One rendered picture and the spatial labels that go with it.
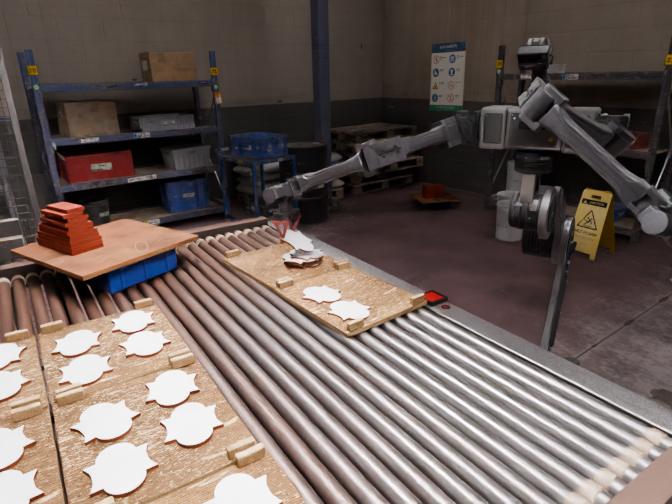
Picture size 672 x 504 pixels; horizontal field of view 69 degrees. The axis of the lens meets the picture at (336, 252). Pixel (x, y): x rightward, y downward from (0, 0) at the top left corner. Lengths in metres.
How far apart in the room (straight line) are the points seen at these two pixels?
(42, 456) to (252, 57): 6.21
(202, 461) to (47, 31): 5.56
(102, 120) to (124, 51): 1.01
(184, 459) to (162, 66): 5.06
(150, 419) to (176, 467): 0.18
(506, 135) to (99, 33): 5.12
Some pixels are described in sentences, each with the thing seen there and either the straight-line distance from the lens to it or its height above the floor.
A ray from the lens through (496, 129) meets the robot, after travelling 1.98.
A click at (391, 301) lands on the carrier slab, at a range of 1.65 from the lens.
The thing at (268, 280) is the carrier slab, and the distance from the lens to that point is 1.84.
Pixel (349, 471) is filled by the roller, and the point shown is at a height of 0.92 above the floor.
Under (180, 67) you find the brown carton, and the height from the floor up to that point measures 1.74.
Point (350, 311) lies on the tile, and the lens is 1.56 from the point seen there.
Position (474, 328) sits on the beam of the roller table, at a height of 0.92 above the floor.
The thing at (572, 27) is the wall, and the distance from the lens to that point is 6.43.
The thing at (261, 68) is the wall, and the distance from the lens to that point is 7.06.
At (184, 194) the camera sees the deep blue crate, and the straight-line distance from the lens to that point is 6.03.
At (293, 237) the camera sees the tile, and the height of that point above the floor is 1.05.
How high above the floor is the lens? 1.66
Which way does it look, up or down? 20 degrees down
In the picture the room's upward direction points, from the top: 1 degrees counter-clockwise
